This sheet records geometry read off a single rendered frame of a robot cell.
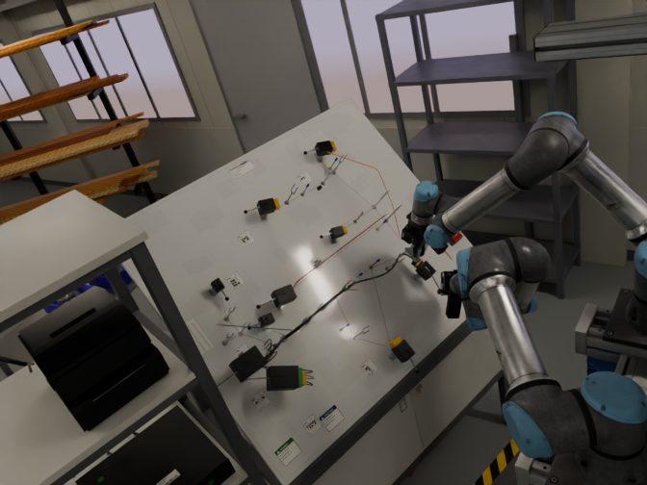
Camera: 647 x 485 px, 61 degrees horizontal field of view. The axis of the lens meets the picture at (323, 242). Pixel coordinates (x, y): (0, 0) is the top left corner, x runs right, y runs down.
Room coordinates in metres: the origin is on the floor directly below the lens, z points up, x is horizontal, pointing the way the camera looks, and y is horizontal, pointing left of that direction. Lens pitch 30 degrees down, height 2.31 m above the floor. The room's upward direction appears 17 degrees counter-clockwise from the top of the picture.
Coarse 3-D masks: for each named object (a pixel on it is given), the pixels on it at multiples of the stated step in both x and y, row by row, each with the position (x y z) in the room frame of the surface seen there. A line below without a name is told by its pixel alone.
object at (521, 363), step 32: (480, 256) 1.11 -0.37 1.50; (512, 256) 1.08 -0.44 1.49; (480, 288) 1.04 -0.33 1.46; (512, 288) 1.04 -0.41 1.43; (512, 320) 0.93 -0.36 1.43; (512, 352) 0.86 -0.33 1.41; (512, 384) 0.81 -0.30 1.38; (544, 384) 0.77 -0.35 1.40; (512, 416) 0.73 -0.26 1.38; (544, 416) 0.71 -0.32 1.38; (576, 416) 0.69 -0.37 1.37; (544, 448) 0.67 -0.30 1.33; (576, 448) 0.67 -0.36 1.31
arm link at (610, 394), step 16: (592, 384) 0.73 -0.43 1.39; (608, 384) 0.72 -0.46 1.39; (624, 384) 0.72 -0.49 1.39; (592, 400) 0.70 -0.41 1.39; (608, 400) 0.69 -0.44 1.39; (624, 400) 0.68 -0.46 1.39; (640, 400) 0.67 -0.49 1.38; (592, 416) 0.68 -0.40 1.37; (608, 416) 0.67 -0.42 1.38; (624, 416) 0.66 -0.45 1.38; (640, 416) 0.66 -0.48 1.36; (592, 432) 0.67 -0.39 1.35; (608, 432) 0.66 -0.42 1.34; (624, 432) 0.65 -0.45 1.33; (640, 432) 0.66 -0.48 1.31; (608, 448) 0.67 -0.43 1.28; (624, 448) 0.65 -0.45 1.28; (640, 448) 0.66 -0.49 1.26
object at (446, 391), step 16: (480, 336) 1.69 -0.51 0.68; (464, 352) 1.63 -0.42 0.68; (480, 352) 1.68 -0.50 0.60; (496, 352) 1.74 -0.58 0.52; (448, 368) 1.58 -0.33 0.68; (464, 368) 1.62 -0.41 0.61; (480, 368) 1.68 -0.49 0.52; (496, 368) 1.73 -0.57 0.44; (432, 384) 1.52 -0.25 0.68; (448, 384) 1.57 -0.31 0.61; (464, 384) 1.62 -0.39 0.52; (480, 384) 1.67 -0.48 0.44; (416, 400) 1.47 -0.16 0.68; (432, 400) 1.51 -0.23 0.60; (448, 400) 1.56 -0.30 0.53; (464, 400) 1.61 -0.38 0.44; (416, 416) 1.46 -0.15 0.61; (432, 416) 1.50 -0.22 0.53; (448, 416) 1.55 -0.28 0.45; (432, 432) 1.49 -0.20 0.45
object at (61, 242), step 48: (0, 240) 1.28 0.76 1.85; (48, 240) 1.19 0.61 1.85; (96, 240) 1.10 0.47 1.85; (144, 240) 1.07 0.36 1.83; (0, 288) 1.01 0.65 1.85; (48, 288) 0.96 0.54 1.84; (0, 384) 1.25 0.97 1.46; (48, 384) 1.19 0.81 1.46; (192, 384) 1.05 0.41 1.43; (0, 432) 1.05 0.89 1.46; (48, 432) 1.00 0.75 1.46; (96, 432) 0.95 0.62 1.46; (240, 432) 1.08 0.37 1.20; (0, 480) 0.89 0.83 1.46; (48, 480) 0.86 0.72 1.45; (240, 480) 1.05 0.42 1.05
